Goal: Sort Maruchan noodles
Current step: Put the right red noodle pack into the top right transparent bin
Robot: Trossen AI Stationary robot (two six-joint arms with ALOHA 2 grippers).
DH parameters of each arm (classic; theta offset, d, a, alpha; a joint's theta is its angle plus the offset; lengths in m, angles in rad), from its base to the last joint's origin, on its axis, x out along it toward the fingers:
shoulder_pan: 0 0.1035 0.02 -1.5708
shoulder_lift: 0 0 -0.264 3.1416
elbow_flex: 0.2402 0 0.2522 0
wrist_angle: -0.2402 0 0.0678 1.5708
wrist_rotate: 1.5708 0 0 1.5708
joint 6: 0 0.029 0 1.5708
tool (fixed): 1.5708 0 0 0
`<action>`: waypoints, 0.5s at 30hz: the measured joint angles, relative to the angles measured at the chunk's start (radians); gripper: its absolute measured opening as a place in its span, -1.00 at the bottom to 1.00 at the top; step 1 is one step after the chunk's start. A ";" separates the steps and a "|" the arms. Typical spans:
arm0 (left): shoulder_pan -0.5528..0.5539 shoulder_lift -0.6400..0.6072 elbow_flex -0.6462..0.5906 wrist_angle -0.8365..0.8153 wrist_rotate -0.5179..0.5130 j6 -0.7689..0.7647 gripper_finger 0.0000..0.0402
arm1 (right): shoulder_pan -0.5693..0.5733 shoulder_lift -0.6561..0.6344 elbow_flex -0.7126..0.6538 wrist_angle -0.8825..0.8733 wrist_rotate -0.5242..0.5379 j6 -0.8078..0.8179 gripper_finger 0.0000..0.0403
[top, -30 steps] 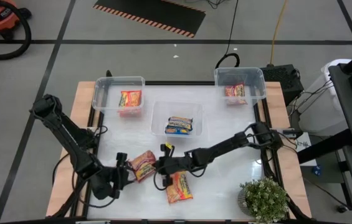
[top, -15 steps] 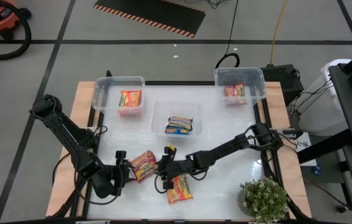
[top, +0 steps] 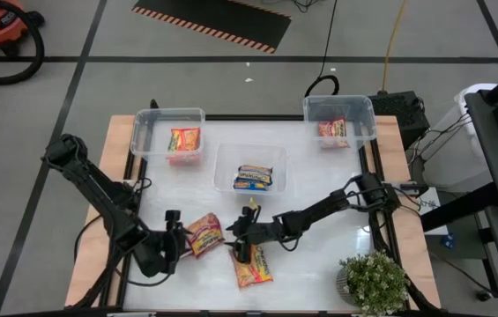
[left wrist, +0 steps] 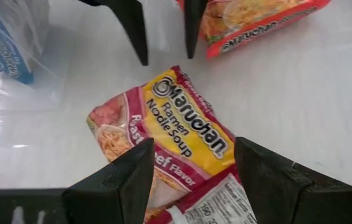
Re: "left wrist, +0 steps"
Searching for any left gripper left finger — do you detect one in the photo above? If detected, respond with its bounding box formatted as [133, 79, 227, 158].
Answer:
[61, 137, 156, 224]

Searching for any dark red beef noodle pack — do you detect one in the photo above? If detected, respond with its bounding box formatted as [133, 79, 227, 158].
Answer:
[144, 164, 259, 224]
[85, 65, 237, 223]

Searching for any clear plastic bin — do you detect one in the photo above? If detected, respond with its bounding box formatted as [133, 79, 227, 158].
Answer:
[0, 0, 74, 147]

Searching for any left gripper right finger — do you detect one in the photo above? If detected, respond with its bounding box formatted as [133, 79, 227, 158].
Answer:
[234, 136, 320, 224]

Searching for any orange chicken noodle pack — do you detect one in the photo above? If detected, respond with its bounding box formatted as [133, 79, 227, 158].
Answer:
[175, 0, 332, 60]

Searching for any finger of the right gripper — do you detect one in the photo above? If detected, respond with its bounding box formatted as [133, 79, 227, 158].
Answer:
[78, 0, 150, 67]
[183, 0, 209, 60]

